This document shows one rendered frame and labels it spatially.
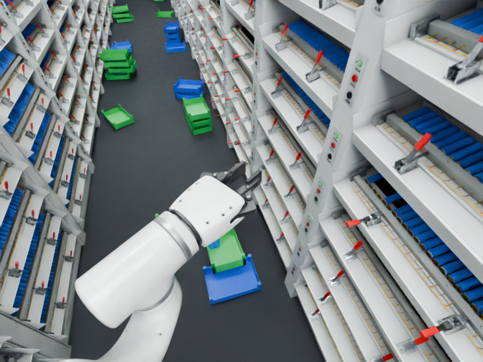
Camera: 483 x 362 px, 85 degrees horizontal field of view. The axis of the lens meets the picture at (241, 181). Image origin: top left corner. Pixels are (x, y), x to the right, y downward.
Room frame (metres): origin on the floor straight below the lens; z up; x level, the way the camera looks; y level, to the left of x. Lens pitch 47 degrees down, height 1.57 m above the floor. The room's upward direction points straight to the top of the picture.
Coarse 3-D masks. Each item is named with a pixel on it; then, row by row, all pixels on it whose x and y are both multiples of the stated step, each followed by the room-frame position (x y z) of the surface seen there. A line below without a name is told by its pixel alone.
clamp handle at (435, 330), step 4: (444, 324) 0.16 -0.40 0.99; (448, 324) 0.16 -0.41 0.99; (452, 324) 0.15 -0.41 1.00; (428, 328) 0.15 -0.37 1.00; (432, 328) 0.15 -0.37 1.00; (436, 328) 0.15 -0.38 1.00; (440, 328) 0.15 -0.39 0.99; (444, 328) 0.15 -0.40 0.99; (420, 332) 0.14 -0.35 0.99; (424, 332) 0.14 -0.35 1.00; (428, 332) 0.14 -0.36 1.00; (432, 332) 0.14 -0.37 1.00; (436, 332) 0.14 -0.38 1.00; (424, 336) 0.13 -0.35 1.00; (428, 336) 0.13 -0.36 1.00
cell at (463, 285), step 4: (464, 280) 0.24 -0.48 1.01; (468, 280) 0.23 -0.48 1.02; (472, 280) 0.23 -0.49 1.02; (476, 280) 0.23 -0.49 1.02; (456, 284) 0.23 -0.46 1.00; (460, 284) 0.23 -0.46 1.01; (464, 284) 0.23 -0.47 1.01; (468, 284) 0.23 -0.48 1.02; (472, 284) 0.22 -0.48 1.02; (476, 284) 0.22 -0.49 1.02; (460, 288) 0.22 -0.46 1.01; (464, 288) 0.22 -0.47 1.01; (468, 288) 0.22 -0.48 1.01
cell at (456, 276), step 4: (464, 268) 0.26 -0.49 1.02; (456, 272) 0.25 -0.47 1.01; (460, 272) 0.25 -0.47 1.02; (464, 272) 0.25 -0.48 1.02; (468, 272) 0.25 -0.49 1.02; (448, 276) 0.25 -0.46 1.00; (452, 276) 0.25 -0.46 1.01; (456, 276) 0.24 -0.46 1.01; (460, 276) 0.24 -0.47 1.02; (464, 276) 0.24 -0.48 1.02; (468, 276) 0.24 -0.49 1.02; (456, 280) 0.24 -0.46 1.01; (460, 280) 0.24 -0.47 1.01
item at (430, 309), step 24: (360, 168) 0.58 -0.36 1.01; (336, 192) 0.54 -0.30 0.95; (360, 216) 0.44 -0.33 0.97; (384, 240) 0.36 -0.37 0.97; (408, 264) 0.29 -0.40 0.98; (408, 288) 0.24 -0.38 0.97; (432, 288) 0.23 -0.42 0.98; (432, 312) 0.18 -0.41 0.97; (480, 312) 0.18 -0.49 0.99; (456, 336) 0.14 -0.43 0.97; (456, 360) 0.10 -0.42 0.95; (480, 360) 0.10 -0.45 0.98
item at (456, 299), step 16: (368, 192) 0.49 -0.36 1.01; (368, 208) 0.45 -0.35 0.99; (384, 208) 0.43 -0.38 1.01; (400, 224) 0.38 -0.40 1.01; (416, 256) 0.30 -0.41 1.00; (432, 272) 0.26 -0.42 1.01; (448, 288) 0.22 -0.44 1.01; (448, 304) 0.19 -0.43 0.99; (464, 304) 0.19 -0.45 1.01; (480, 320) 0.16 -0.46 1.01; (480, 336) 0.13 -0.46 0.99; (480, 352) 0.11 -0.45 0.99
